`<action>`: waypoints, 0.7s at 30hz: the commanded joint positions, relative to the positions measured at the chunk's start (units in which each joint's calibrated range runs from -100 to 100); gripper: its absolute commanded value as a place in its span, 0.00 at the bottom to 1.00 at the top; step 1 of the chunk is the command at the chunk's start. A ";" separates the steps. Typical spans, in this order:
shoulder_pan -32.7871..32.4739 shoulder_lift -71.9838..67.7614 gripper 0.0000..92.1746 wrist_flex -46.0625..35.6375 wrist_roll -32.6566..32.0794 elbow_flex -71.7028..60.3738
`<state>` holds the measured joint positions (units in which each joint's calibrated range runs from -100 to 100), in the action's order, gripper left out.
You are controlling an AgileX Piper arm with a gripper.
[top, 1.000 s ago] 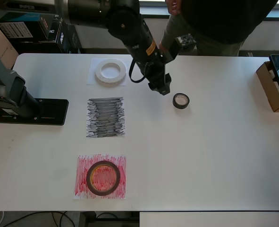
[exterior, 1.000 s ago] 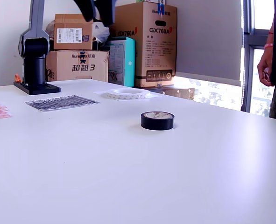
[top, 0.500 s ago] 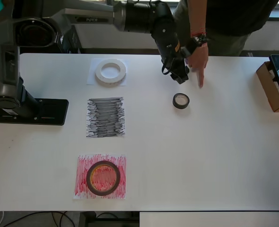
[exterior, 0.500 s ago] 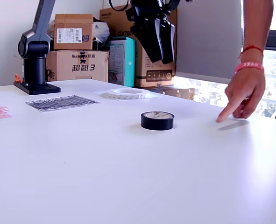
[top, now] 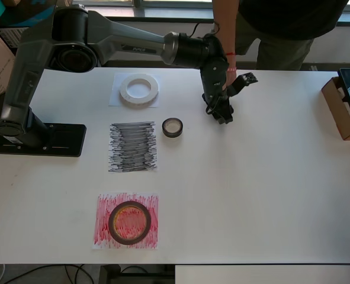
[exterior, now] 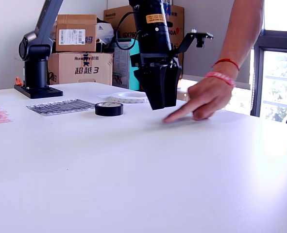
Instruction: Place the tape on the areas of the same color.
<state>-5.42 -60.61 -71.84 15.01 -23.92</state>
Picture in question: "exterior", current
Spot teal box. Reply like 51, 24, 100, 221
112, 38, 144, 91

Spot cardboard box with shipping label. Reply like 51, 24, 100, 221
55, 14, 98, 53

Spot blank white paper sheet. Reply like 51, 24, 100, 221
97, 92, 190, 106

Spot black scribbled paper sheet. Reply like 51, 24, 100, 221
26, 99, 107, 117

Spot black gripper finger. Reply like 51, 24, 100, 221
166, 59, 183, 108
140, 65, 167, 111

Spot pink wristband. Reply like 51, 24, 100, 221
205, 71, 236, 87

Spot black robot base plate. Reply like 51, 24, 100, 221
14, 83, 64, 100

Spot grey roller blind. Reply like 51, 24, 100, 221
183, 0, 253, 84

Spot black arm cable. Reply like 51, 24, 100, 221
115, 11, 141, 51

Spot person's right forearm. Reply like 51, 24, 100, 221
212, 0, 265, 84

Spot red string bracelet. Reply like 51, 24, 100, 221
211, 58, 240, 71

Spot grey plastic bag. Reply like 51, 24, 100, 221
51, 21, 58, 41

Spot black electrical tape roll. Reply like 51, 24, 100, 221
95, 101, 124, 117

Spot red scribbled paper sheet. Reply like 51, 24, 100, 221
0, 109, 13, 125

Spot tall GX760A cardboard box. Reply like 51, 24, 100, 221
103, 4, 185, 92

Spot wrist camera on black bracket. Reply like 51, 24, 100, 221
172, 31, 214, 55

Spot cardboard box with blue print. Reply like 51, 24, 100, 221
48, 52, 115, 86

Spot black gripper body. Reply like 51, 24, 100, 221
130, 51, 180, 71

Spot white tape roll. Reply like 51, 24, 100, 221
109, 92, 149, 104

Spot person's right hand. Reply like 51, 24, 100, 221
162, 76, 234, 124

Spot white plastic bag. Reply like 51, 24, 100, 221
96, 18, 115, 46

